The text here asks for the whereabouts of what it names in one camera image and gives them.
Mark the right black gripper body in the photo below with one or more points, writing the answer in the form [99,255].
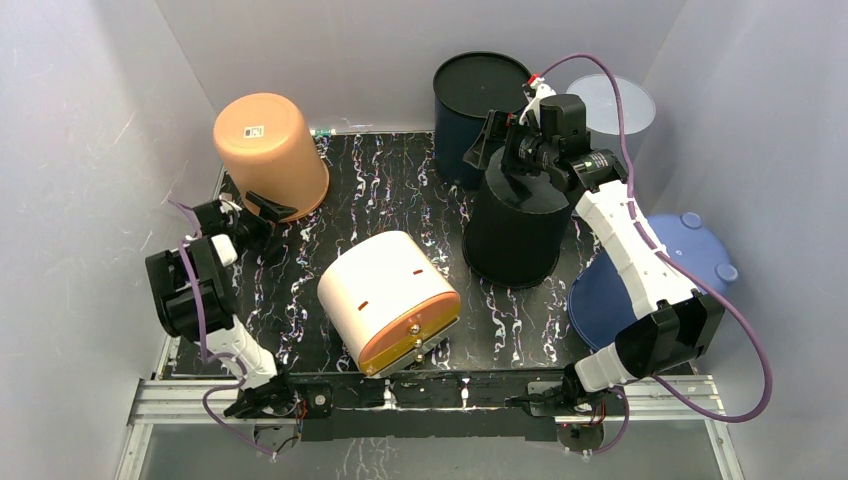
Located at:
[497,139]

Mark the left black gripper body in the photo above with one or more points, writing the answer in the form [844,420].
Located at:
[255,232]

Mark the dark navy bucket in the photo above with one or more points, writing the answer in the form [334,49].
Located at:
[466,88]

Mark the tan bucket black rim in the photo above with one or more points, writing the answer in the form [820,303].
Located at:
[267,149]

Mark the large grey container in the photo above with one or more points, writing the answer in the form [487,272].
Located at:
[639,111]

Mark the blue plastic bucket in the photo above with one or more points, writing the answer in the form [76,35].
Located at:
[599,306]

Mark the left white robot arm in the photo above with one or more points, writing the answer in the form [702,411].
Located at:
[193,295]

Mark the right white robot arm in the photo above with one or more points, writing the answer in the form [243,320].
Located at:
[676,315]

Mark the white orange drawer box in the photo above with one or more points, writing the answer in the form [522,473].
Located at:
[388,303]

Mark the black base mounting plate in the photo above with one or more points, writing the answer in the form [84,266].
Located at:
[524,403]

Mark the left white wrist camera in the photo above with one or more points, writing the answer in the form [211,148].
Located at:
[228,205]

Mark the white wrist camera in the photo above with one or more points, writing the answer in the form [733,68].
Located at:
[228,205]
[535,91]

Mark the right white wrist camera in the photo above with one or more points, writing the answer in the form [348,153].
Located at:
[535,91]

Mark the aluminium frame rail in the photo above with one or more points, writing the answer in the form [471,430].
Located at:
[194,402]

